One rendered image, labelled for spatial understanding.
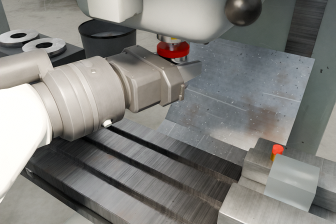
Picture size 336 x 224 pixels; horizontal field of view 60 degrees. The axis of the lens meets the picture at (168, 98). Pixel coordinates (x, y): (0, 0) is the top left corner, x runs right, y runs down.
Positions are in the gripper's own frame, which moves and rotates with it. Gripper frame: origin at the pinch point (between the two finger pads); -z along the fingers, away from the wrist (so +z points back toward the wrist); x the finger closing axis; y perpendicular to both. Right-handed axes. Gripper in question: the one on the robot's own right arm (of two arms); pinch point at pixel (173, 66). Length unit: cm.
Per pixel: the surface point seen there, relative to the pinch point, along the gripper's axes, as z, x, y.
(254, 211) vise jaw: 0.4, -18.0, 14.4
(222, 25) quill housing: 3.6, -11.6, -10.0
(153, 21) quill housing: 7.6, -5.8, -9.6
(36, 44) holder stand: 9.9, 34.9, 5.6
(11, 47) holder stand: 14.1, 39.7, 6.7
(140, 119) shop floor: -77, 131, 122
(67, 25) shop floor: -121, 383, 122
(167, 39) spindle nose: 2.1, -1.2, -5.1
